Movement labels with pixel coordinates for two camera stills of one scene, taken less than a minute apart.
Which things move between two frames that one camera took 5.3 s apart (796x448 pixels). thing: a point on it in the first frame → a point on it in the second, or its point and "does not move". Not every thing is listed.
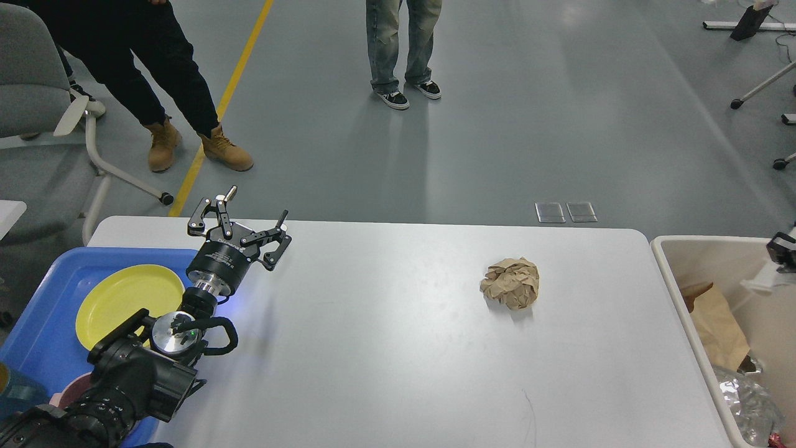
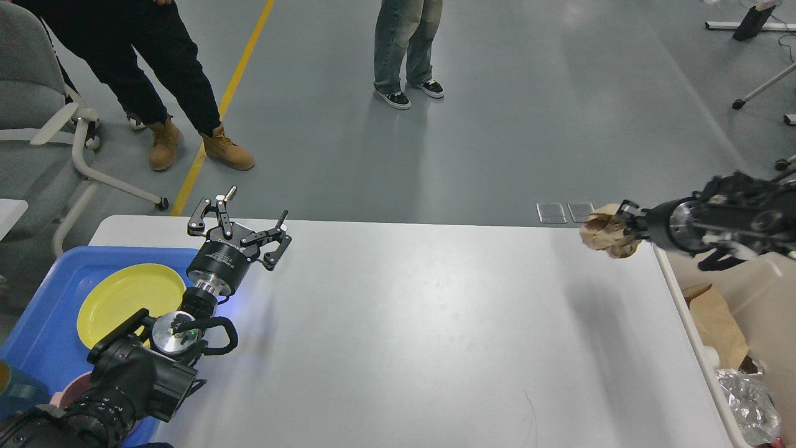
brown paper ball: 515,282 → 604,231
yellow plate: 116,296 does not move
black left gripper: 223,263 does not move
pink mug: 71,391 does not move
